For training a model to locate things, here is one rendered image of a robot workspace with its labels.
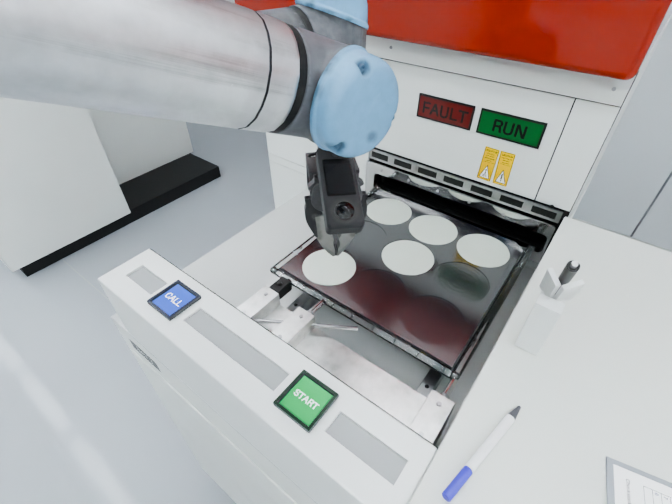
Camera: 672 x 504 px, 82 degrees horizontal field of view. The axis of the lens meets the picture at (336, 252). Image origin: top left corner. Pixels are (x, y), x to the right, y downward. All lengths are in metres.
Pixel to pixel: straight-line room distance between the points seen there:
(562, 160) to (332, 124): 0.59
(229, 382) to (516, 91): 0.66
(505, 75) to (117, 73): 0.66
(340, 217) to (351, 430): 0.24
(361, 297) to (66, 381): 1.48
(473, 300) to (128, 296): 0.56
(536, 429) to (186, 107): 0.47
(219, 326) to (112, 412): 1.21
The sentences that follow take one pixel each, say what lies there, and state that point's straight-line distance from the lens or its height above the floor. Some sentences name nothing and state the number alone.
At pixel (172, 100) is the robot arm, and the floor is 1.32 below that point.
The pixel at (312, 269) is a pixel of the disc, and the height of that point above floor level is 0.90.
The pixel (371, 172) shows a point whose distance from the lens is 0.98.
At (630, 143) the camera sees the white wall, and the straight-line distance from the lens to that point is 2.37.
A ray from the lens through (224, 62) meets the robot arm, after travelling 0.25.
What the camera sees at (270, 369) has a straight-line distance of 0.53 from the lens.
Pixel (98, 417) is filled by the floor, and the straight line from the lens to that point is 1.78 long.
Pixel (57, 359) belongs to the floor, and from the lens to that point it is 2.03.
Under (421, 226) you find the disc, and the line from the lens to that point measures 0.84.
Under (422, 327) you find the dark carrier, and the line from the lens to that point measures 0.65.
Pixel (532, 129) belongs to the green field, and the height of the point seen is 1.11.
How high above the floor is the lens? 1.40
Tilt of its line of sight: 41 degrees down
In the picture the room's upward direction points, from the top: straight up
